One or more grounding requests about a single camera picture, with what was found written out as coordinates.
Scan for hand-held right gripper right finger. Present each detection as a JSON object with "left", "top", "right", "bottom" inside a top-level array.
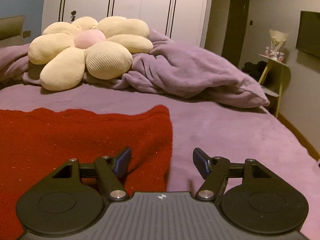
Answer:
[{"left": 192, "top": 147, "right": 275, "bottom": 201}]

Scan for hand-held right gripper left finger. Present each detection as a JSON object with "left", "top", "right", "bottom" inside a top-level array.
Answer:
[{"left": 45, "top": 147, "right": 132, "bottom": 202}]

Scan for red knit cardigan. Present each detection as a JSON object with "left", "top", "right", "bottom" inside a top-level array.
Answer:
[{"left": 0, "top": 104, "right": 174, "bottom": 233}]

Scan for bed with purple sheet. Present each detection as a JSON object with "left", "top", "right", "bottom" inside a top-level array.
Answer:
[{"left": 0, "top": 81, "right": 320, "bottom": 198}]

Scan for crumpled purple duvet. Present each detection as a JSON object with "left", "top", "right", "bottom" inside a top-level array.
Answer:
[{"left": 0, "top": 29, "right": 270, "bottom": 108}]

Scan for dark cloth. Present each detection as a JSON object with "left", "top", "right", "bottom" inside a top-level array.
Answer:
[{"left": 241, "top": 60, "right": 267, "bottom": 81}]

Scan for cream flower-shaped pillow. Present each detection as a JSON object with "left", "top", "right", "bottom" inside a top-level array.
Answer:
[{"left": 27, "top": 16, "right": 154, "bottom": 92}]

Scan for white and yellow side table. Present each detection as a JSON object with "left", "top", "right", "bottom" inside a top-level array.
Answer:
[{"left": 257, "top": 53, "right": 292, "bottom": 118}]

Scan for dark door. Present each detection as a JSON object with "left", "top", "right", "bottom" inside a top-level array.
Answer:
[{"left": 221, "top": 0, "right": 251, "bottom": 68}]

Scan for wrapped flower bouquet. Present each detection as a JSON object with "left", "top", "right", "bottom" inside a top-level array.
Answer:
[{"left": 265, "top": 29, "right": 290, "bottom": 62}]

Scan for white wardrobe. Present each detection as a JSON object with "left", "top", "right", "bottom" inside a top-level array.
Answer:
[{"left": 41, "top": 0, "right": 215, "bottom": 48}]

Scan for olive green headboard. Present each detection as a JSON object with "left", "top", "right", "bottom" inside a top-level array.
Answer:
[{"left": 0, "top": 15, "right": 26, "bottom": 40}]

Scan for wall-mounted television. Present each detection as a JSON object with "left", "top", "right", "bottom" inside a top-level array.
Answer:
[{"left": 296, "top": 10, "right": 320, "bottom": 58}]

